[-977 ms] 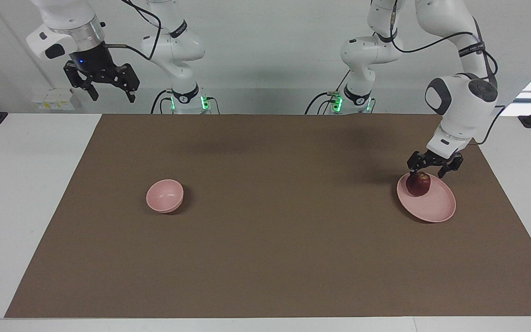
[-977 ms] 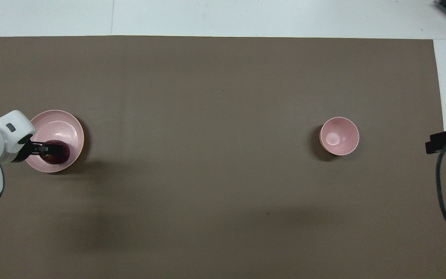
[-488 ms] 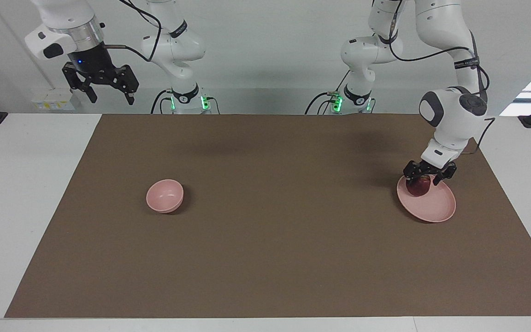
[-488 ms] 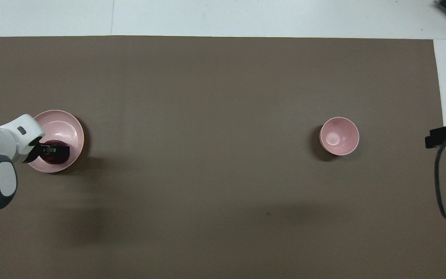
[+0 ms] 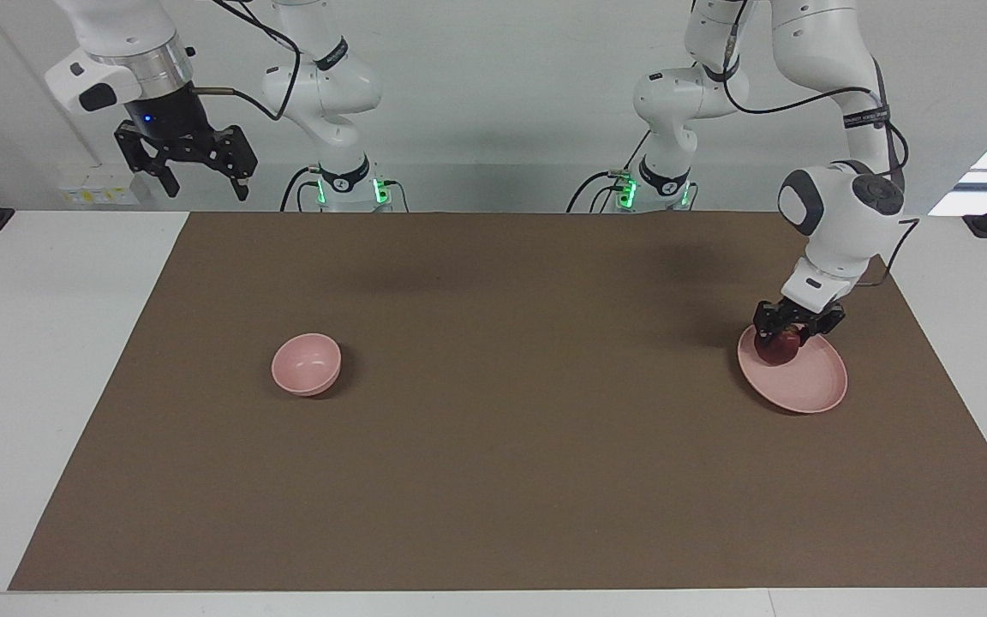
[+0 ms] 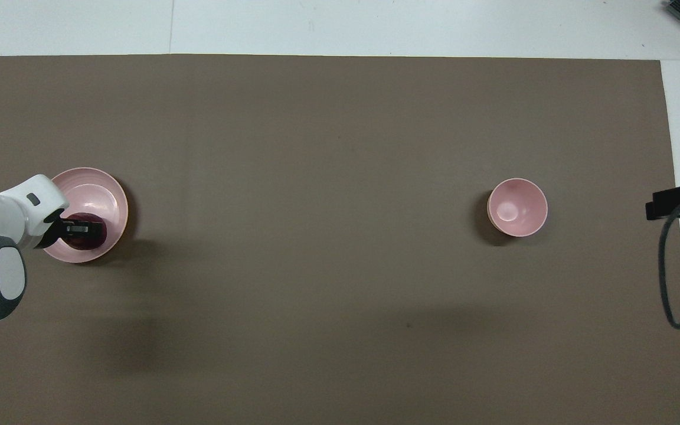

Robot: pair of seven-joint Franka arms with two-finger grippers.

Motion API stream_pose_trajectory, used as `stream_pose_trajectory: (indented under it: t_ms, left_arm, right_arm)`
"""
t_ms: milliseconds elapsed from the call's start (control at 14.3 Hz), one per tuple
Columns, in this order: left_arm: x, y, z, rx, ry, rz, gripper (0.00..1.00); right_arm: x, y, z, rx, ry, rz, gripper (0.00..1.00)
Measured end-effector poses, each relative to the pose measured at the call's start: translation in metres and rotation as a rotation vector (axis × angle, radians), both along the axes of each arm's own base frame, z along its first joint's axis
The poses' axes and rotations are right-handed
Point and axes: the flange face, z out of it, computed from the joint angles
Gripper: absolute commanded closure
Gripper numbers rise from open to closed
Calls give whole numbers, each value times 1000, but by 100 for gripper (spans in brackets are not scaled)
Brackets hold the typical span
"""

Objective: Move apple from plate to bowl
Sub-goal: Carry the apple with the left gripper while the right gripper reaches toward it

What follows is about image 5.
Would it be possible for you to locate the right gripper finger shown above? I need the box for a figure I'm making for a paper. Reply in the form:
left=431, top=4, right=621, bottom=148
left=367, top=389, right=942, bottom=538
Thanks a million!
left=202, top=124, right=258, bottom=203
left=113, top=120, right=182, bottom=200

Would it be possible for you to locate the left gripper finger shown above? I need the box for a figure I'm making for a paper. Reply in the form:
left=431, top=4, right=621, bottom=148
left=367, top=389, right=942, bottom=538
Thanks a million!
left=754, top=300, right=786, bottom=345
left=802, top=304, right=847, bottom=344

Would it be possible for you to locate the dark red apple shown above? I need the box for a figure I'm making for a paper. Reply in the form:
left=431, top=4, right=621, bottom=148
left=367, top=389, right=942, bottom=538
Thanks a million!
left=755, top=324, right=803, bottom=367

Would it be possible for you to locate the pink plate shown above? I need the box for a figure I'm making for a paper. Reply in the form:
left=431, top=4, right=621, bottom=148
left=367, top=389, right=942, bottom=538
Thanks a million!
left=737, top=321, right=849, bottom=415

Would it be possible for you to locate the pink bowl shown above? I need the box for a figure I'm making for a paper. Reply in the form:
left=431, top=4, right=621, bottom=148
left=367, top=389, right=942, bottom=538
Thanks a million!
left=271, top=333, right=343, bottom=397

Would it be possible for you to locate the brown table mat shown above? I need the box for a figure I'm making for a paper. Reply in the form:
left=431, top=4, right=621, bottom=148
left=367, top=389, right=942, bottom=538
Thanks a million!
left=8, top=212, right=987, bottom=592

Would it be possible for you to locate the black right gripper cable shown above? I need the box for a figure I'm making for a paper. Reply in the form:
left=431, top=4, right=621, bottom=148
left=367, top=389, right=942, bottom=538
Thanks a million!
left=192, top=0, right=302, bottom=123

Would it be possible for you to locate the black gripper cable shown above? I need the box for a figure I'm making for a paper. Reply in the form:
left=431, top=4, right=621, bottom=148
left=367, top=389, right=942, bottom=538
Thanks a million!
left=192, top=0, right=302, bottom=123
left=699, top=0, right=923, bottom=288

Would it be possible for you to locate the white wall socket strip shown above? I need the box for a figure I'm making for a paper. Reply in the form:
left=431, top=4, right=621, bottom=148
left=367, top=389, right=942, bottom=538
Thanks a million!
left=59, top=165, right=152, bottom=207

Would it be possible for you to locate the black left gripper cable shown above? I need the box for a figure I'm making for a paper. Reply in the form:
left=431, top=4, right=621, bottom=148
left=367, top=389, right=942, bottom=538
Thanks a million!
left=699, top=0, right=923, bottom=288

